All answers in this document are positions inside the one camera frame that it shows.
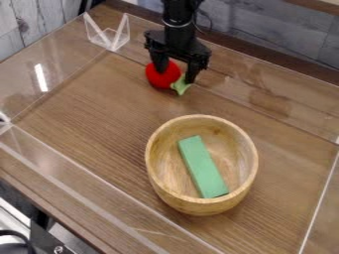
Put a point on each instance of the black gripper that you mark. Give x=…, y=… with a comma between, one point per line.
x=192, y=52

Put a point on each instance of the red plush strawberry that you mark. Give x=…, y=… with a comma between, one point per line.
x=170, y=79

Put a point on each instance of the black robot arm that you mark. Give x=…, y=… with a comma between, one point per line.
x=180, y=18

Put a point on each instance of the wooden bowl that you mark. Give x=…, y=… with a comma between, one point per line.
x=234, y=154

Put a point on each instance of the green rectangular block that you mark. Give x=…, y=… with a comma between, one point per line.
x=202, y=168

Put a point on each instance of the clear acrylic enclosure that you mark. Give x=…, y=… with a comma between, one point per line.
x=82, y=112

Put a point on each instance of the black metal bracket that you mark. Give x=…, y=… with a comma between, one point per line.
x=46, y=243

